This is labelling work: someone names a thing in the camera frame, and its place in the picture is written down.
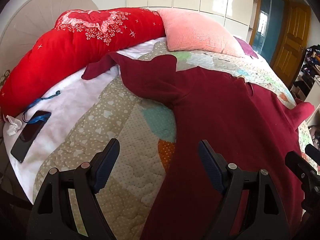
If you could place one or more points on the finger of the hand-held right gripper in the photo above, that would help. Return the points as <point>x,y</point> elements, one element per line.
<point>296,160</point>
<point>312,150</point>

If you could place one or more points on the white shelf with clothes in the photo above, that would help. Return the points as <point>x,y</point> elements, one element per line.
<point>307,75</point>

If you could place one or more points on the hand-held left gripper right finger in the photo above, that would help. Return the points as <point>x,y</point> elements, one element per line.
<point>210,166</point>

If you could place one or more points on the white crumpled tissue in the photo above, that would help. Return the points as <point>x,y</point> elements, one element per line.
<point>13,126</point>

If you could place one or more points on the purple cloth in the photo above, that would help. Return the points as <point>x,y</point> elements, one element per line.
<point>246,48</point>

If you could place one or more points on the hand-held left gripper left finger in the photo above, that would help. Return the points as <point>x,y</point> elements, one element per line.
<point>107,166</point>

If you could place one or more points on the beige round headboard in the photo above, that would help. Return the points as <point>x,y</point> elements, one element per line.
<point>30,17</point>

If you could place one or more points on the pink pillow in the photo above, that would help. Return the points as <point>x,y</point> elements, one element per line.
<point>195,32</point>

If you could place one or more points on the wooden door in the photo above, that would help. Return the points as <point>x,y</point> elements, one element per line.
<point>292,42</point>

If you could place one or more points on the red floral comforter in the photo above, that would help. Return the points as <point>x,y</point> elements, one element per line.
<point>62,52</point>

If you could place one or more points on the white fleece blanket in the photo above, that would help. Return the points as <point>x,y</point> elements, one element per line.
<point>70,100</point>

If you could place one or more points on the black smartphone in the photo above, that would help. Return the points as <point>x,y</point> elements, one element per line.
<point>27,137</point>

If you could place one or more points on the dark red sweater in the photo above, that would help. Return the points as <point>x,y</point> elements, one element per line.
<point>212,110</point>

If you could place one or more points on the patchwork heart quilt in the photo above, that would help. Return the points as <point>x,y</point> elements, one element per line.
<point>125,130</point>

